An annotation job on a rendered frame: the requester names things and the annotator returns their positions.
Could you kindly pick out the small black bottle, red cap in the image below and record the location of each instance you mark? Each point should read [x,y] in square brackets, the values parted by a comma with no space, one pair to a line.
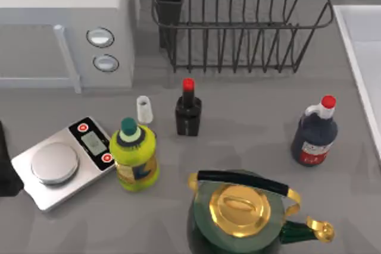
[187,114]

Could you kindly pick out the yellow-green bottle with green cap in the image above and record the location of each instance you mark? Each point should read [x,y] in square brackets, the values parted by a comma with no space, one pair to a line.
[135,159]

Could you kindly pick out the small microwave oven knob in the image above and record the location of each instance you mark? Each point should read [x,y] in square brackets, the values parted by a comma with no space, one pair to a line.
[105,63]

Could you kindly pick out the large microwave oven knob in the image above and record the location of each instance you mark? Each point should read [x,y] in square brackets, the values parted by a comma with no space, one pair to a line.
[100,37]

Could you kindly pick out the green and gold kettle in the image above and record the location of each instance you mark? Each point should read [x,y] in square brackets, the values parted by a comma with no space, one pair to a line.
[238,221]

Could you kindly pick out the large dark bottle, red cap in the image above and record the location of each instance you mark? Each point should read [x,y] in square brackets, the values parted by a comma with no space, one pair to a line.
[314,138]

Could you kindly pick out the silver kitchen scale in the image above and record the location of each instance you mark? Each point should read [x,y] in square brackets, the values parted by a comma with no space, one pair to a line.
[59,161]

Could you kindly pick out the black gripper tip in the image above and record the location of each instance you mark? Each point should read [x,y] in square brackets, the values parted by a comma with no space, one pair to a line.
[7,161]

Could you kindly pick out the pale microwave oven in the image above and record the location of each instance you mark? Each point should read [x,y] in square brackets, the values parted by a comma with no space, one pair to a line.
[35,1]

